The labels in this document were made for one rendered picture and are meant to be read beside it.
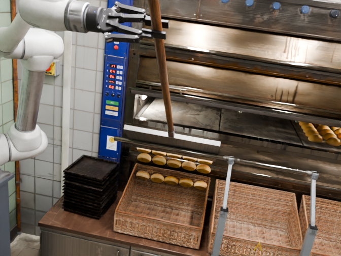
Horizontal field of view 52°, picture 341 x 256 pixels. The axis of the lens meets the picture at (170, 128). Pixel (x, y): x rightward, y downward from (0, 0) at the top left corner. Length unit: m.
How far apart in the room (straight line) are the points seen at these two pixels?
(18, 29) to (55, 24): 0.33
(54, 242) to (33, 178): 0.71
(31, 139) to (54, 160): 0.91
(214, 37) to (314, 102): 0.76
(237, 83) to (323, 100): 0.55
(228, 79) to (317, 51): 0.57
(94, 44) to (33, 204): 1.42
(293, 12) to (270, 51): 0.26
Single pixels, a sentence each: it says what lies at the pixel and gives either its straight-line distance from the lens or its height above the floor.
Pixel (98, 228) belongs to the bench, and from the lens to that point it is 2.38.
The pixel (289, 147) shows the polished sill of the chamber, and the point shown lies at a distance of 2.51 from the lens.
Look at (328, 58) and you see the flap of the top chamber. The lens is 2.41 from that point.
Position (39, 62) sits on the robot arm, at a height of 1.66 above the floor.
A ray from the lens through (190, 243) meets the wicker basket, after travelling 2.28.
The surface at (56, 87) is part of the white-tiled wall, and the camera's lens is 2.66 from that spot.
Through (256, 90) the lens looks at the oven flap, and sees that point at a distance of 2.37.
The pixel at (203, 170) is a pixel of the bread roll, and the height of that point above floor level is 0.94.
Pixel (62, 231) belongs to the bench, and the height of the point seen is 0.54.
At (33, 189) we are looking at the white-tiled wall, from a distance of 3.08.
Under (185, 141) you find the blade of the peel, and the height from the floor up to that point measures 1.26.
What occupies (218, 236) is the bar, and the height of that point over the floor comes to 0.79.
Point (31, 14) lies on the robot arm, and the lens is 1.15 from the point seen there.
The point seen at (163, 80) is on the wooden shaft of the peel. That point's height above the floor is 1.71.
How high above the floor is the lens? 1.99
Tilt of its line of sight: 20 degrees down
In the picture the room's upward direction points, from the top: 8 degrees clockwise
